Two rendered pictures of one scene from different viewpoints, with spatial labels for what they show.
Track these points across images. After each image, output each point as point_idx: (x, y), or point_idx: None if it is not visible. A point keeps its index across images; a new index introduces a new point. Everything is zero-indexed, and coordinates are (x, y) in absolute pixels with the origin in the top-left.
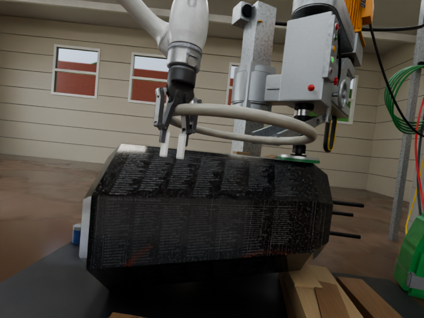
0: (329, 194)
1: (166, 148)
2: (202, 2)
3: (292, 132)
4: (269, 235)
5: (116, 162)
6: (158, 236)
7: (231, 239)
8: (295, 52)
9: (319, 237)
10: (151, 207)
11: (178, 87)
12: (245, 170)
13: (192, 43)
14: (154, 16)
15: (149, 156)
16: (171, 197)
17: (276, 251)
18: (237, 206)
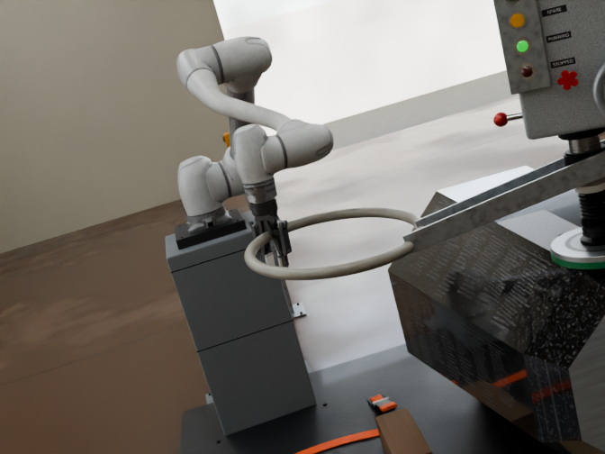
0: (574, 344)
1: None
2: (239, 145)
3: (455, 223)
4: (495, 385)
5: None
6: (428, 337)
7: (470, 371)
8: None
9: (550, 422)
10: (415, 297)
11: (260, 217)
12: (496, 262)
13: (246, 184)
14: (275, 121)
15: None
16: (421, 290)
17: (508, 414)
18: (461, 323)
